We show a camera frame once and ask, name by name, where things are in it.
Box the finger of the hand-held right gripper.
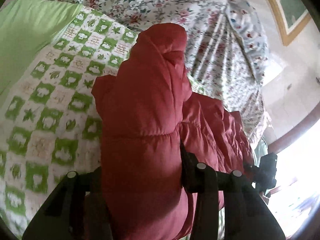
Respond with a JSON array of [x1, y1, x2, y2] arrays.
[[244, 164, 262, 183]]

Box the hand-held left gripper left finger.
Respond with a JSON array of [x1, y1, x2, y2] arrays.
[[22, 166, 112, 240]]

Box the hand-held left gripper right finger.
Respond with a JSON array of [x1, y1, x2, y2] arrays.
[[179, 142, 286, 240]]

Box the red puffer jacket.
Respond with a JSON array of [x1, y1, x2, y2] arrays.
[[91, 22, 255, 240]]

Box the teal cloth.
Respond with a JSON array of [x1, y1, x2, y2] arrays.
[[254, 137, 268, 161]]

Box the green checked blanket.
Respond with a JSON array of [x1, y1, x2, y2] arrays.
[[0, 6, 225, 240]]

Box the white floral pillow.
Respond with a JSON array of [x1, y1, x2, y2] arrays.
[[224, 0, 269, 87]]

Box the plain green pillow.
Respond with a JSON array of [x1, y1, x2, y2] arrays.
[[0, 0, 84, 95]]

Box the wooden picture frame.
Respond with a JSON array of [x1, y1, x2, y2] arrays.
[[257, 0, 313, 47]]

